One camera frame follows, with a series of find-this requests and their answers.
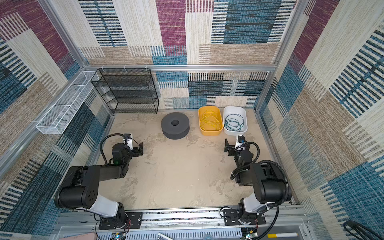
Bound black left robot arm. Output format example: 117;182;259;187
55;133;144;230

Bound yellow cable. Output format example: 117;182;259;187
200;111;222;132

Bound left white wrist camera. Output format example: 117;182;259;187
124;134;133;150

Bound white plastic bin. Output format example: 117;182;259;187
223;106;248;136

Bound aluminium mounting rail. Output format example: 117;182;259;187
50;204;316;240

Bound black mesh shelf rack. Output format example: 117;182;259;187
91;68;160;114

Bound green cable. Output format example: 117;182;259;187
224;113;244;132

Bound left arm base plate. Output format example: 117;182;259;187
98;212;143;230

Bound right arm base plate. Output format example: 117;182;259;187
220;208;266;226

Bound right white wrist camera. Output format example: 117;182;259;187
235;135;246;152

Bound white wire mesh tray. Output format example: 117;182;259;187
36;71;95;135

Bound yellow plastic bin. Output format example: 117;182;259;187
198;106;223;136

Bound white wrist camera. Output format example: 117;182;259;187
235;135;246;152
124;134;133;150

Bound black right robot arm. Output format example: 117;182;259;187
219;136;292;226

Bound dark grey cable spool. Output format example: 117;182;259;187
161;112;190;140

